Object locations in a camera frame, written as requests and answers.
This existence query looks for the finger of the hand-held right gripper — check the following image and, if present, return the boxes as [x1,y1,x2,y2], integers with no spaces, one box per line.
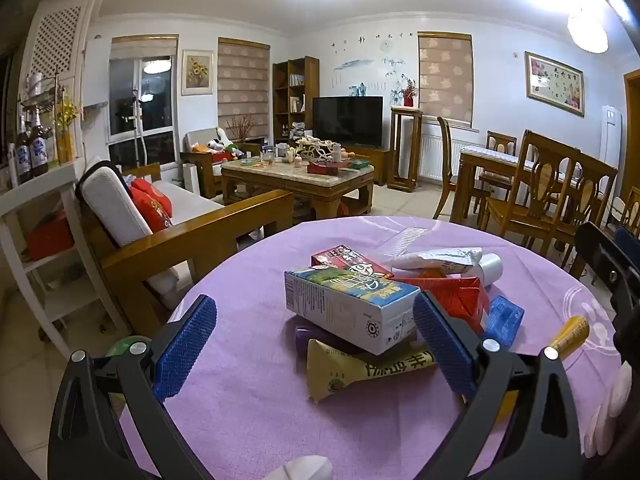
[575,221,640,321]
[614,226,640,260]

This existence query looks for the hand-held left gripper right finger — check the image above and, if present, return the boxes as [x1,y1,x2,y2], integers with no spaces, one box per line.
[412,290,586,480]

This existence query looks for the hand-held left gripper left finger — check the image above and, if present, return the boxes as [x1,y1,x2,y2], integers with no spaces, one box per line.
[48,294,218,480]

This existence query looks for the yellow tube wrapper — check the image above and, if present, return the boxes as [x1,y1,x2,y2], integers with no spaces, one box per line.
[497,315,591,418]

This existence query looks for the blue packet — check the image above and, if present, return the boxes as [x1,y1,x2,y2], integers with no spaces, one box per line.
[479,295,526,350]

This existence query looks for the white foil wrapper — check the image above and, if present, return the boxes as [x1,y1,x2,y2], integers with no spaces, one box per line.
[390,246,483,277]

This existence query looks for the beige printed wrapper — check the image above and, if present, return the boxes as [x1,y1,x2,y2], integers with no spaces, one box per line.
[306,338,441,405]

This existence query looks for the purple packet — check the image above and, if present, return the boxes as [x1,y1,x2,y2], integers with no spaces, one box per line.
[294,324,351,351]

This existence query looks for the red cartoon milk carton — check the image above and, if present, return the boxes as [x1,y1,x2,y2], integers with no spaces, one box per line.
[311,246,397,281]

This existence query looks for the person's right hand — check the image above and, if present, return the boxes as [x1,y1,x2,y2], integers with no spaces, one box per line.
[584,360,635,458]

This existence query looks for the person's left hand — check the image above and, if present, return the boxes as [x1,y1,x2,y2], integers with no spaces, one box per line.
[264,454,335,480]

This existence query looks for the wooden dining chair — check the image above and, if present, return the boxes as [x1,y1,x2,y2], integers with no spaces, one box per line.
[550,150,618,281]
[432,116,493,221]
[482,129,581,261]
[600,194,640,241]
[472,131,518,216]

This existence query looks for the green round object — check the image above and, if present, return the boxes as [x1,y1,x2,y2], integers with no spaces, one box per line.
[106,335,151,361]

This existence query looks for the purple tablecloth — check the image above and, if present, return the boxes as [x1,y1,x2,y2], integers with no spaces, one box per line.
[120,216,626,480]

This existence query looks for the white tower air conditioner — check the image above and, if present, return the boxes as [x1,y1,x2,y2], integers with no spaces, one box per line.
[599,105,622,173]

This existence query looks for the wooden sofa white cushions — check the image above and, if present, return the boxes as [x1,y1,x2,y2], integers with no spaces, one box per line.
[75,160,296,341]

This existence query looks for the white shelf unit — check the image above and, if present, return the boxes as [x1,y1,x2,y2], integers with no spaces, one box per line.
[0,162,131,361]

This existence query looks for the red cushion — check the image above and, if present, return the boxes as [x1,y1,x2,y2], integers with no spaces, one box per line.
[131,178,173,218]
[129,187,173,233]

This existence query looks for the wooden dining table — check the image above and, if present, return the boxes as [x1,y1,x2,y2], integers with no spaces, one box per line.
[447,145,601,241]

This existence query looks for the white paper bag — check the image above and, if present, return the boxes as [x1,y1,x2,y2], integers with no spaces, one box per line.
[181,165,201,196]

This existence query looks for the red box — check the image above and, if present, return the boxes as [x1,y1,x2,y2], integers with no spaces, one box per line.
[26,210,76,261]

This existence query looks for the framed floral picture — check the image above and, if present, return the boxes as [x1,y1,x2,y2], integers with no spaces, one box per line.
[524,51,586,118]

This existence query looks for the white radiator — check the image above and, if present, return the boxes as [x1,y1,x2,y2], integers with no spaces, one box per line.
[419,135,488,183]

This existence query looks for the wooden television stand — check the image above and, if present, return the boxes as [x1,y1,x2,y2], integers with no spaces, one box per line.
[345,142,391,186]

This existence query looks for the tall wooden plant stand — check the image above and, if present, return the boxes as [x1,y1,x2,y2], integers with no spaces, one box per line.
[389,105,423,192]

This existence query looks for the wooden coffee table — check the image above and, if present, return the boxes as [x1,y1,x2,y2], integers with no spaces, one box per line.
[220,152,376,233]

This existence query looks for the wooden armchair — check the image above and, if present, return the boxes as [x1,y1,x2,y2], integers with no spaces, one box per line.
[180,129,266,198]

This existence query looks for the black white plush dog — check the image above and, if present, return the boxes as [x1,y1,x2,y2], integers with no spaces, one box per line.
[207,127,236,153]

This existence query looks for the small hanging ceiling lamp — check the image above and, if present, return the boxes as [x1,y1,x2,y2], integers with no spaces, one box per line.
[566,0,610,54]

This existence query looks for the beige patterned roller blind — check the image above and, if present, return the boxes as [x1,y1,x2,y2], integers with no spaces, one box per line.
[217,37,272,140]
[417,31,474,128]

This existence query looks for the white decorative fruit stand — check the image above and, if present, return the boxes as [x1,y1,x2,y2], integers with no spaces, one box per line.
[295,132,333,161]

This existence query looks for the balcony glass door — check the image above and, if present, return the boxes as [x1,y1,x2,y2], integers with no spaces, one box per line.
[107,35,180,171]

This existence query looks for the brown bottle blue label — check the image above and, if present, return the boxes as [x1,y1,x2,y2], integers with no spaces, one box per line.
[30,110,51,177]
[15,115,35,185]

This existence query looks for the black television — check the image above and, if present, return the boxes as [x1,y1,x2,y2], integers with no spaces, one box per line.
[312,96,385,148]

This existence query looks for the yellow flowers in vase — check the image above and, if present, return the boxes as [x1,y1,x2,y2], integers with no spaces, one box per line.
[52,87,83,165]

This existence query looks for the framed sunflower picture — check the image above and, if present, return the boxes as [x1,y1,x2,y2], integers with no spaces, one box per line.
[181,49,215,97]

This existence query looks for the wooden bookshelf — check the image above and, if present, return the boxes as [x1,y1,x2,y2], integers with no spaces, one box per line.
[272,56,321,143]

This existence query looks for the white lattice cabinet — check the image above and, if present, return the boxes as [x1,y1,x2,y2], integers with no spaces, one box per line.
[20,0,101,161]

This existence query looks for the wire rack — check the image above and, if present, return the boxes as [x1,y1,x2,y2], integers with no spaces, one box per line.
[17,72,63,126]

